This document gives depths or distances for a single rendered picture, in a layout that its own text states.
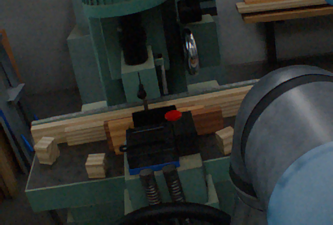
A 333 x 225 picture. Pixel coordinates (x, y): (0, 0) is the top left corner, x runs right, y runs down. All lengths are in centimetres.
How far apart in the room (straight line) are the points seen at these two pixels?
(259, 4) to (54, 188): 222
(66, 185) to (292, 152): 69
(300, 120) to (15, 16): 332
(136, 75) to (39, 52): 270
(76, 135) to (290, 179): 80
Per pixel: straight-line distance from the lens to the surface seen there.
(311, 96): 33
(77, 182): 93
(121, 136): 95
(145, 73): 92
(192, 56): 105
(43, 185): 95
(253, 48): 350
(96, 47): 115
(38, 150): 100
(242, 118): 37
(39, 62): 363
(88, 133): 103
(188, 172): 79
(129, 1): 84
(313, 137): 29
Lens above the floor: 142
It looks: 27 degrees down
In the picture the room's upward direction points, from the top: 10 degrees counter-clockwise
